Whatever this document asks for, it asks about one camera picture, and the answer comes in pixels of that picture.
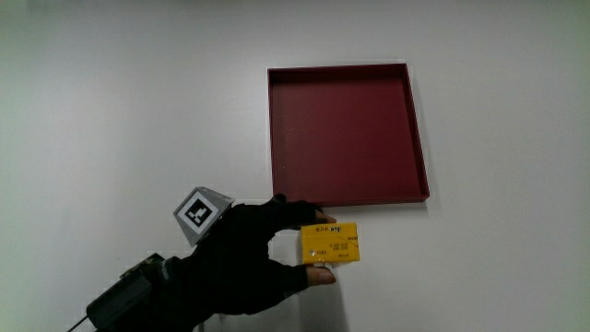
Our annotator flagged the yellow ice redtea carton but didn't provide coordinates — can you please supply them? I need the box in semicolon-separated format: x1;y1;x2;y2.
300;222;361;266

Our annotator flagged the person's left hand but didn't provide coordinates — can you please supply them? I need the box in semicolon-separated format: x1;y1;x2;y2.
173;186;338;317

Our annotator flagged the black wrist sensor box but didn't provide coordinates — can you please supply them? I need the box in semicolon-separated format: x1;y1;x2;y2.
86;252;168;331

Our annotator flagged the thin black cable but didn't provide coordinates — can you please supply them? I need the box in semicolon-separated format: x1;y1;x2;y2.
66;314;89;332

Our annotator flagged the dark red square tray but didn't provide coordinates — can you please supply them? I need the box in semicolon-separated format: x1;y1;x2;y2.
266;63;431;208

